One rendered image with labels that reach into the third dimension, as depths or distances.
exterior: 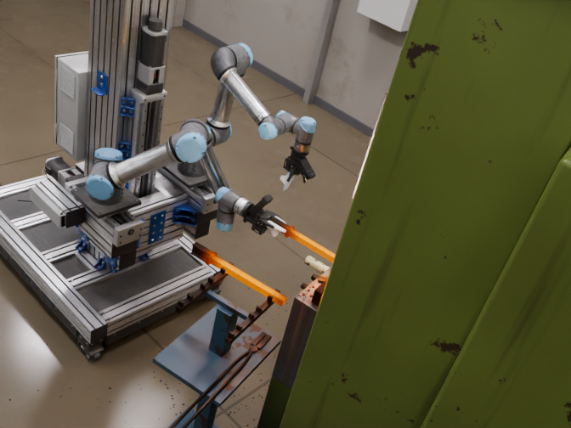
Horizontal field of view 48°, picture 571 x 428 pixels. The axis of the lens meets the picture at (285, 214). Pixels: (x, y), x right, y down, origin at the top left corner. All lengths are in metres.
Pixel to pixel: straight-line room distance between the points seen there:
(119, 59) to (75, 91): 0.37
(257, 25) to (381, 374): 5.10
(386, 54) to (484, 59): 4.20
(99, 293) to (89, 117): 0.88
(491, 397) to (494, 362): 0.11
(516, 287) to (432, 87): 0.50
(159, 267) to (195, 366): 1.25
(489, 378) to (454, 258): 0.31
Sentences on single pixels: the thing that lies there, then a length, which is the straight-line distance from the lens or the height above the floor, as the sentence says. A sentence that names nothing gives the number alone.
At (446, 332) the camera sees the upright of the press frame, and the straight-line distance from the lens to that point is 1.82.
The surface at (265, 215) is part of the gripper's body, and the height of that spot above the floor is 1.02.
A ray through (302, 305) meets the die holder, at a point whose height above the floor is 0.90.
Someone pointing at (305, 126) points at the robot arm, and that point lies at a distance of 2.82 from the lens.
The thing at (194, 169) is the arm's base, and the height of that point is 0.86.
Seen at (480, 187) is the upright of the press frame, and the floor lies 1.79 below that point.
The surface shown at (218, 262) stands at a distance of 2.36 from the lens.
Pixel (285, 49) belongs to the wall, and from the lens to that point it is 6.44.
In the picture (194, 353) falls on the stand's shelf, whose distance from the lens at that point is 2.40.
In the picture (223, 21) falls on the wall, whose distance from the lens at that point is 7.03.
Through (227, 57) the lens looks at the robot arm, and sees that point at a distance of 2.90.
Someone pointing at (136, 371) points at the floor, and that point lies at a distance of 3.28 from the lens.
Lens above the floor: 2.49
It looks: 34 degrees down
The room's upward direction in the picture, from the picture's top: 14 degrees clockwise
